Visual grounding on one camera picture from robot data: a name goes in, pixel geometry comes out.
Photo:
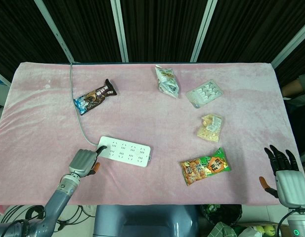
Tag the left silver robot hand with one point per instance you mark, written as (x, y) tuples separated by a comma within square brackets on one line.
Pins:
[(81, 161)]

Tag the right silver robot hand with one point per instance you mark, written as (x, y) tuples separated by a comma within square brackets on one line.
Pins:
[(289, 180)]

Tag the white power strip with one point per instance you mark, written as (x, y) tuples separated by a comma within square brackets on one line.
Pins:
[(125, 151)]

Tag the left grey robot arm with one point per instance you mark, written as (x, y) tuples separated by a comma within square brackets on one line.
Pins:
[(47, 209)]

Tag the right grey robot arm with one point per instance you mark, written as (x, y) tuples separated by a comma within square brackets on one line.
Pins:
[(296, 223)]

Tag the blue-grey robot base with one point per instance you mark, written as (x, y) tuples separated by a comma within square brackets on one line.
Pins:
[(147, 221)]

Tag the brown chocolate bar wrapper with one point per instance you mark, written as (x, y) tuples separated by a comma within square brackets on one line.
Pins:
[(95, 96)]

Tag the black trash bag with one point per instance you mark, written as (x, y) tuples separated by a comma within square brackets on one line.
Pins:
[(221, 213)]

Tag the pink tablecloth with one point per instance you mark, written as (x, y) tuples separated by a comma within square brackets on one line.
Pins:
[(147, 123)]

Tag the green checkered bag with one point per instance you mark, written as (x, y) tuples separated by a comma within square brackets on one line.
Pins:
[(222, 230)]

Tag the green orange snack bag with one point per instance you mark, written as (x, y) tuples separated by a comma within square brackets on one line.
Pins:
[(204, 166)]

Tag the person in grey clothes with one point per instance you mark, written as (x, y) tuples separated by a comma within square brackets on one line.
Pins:
[(296, 91)]

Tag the clear bag of yellow snacks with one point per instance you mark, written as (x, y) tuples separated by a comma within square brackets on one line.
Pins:
[(211, 128)]

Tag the white crinkled snack bag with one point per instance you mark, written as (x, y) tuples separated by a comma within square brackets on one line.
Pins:
[(167, 82)]

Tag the silver pill blister pack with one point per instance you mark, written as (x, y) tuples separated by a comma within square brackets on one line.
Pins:
[(204, 93)]

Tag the white partition frame post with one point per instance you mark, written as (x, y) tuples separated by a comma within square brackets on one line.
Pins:
[(291, 45), (204, 30), (119, 30), (56, 29)]

